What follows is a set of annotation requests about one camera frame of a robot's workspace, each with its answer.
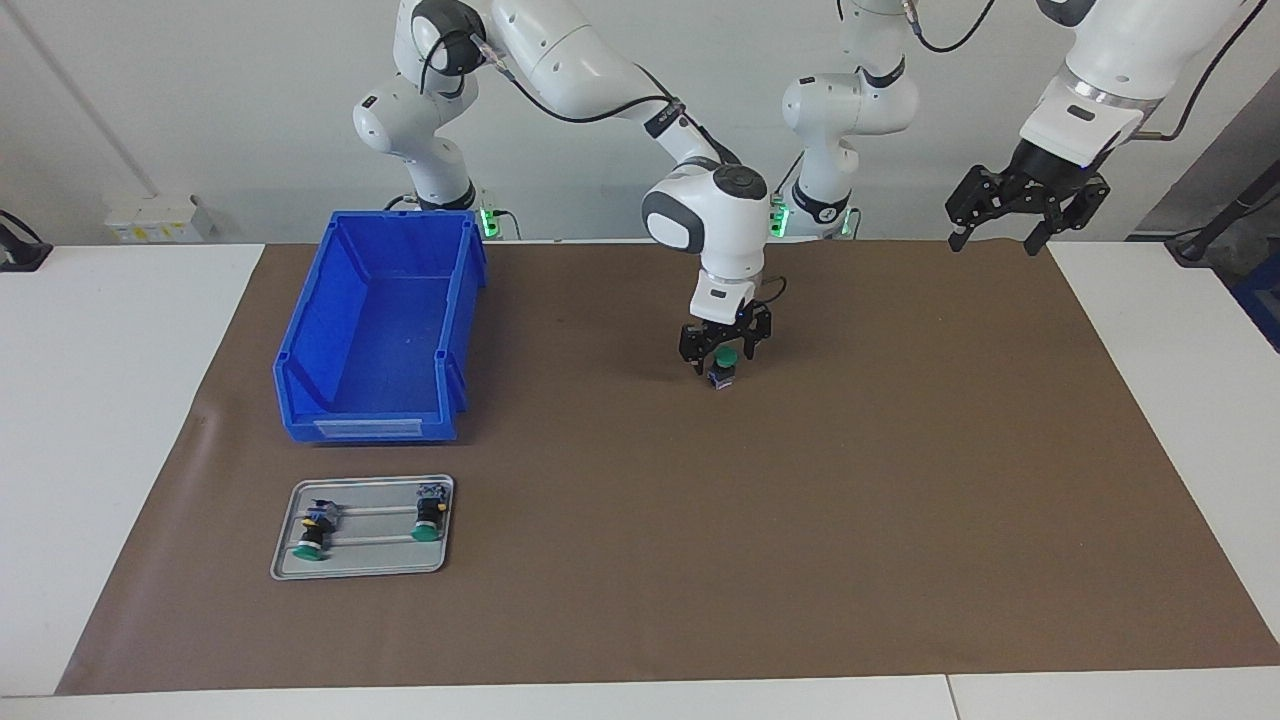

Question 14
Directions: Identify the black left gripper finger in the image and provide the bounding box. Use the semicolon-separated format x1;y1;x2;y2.
945;168;1021;253
1025;178;1109;257

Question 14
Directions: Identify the green button with white block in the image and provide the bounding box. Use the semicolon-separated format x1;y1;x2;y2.
411;483;449;543

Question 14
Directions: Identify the green button with yellow-blue block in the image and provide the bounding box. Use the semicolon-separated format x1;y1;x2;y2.
292;497;341;562

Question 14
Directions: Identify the black stand pole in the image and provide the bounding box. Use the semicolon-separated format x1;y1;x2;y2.
1165;160;1280;266

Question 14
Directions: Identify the brown table mat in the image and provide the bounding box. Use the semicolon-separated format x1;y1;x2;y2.
55;238;1280;696

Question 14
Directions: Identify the blue crate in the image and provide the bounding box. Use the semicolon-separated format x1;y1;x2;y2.
1232;250;1280;353

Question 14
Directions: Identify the blue plastic storage bin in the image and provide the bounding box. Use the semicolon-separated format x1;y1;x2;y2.
272;210;489;444

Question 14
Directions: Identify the grey metal tray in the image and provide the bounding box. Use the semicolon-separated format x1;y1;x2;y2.
270;474;456;581

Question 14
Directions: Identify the white power strip box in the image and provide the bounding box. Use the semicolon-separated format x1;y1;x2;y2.
105;195;216;244

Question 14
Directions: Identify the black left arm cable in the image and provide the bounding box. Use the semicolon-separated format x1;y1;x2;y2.
905;0;1251;141

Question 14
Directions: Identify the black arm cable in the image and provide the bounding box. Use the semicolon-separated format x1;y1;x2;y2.
420;25;789;306
905;0;1251;141

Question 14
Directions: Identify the black left base cable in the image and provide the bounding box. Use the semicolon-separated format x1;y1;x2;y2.
765;150;806;238

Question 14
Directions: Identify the black base cable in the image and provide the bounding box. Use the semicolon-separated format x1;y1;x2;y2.
383;192;523;241
765;150;806;238

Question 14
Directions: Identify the black right base cable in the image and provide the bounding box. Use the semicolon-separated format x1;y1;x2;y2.
383;192;523;241

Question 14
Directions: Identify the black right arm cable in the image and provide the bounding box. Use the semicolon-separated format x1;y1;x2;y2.
420;25;789;306

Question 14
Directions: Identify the black clamp mount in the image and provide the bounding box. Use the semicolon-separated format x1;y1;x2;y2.
0;210;53;273

